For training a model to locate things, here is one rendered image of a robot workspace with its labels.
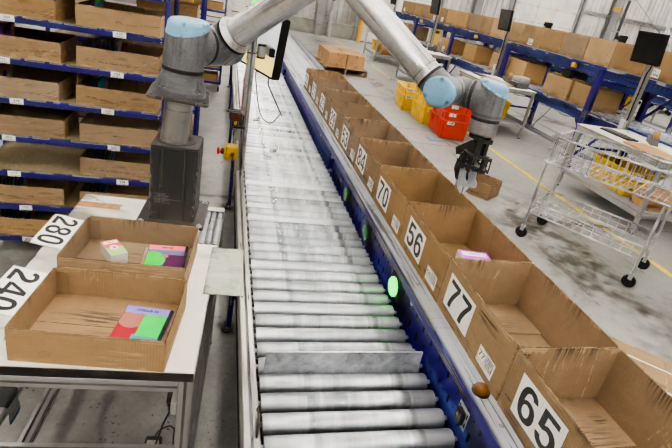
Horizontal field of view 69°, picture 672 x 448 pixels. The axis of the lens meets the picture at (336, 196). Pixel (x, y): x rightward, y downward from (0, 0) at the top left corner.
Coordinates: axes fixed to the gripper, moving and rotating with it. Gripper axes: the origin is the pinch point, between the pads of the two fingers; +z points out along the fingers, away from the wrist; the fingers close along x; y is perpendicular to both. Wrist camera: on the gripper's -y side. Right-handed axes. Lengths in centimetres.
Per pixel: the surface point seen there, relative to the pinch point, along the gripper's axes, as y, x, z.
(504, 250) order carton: 8.1, 18.6, 18.7
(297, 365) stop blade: 35, -56, 42
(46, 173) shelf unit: -135, -165, 63
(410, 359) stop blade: 36, -23, 41
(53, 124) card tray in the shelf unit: -138, -161, 36
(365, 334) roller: 21, -31, 44
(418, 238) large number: -0.9, -10.2, 20.3
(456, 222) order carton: -15.8, 12.1, 20.6
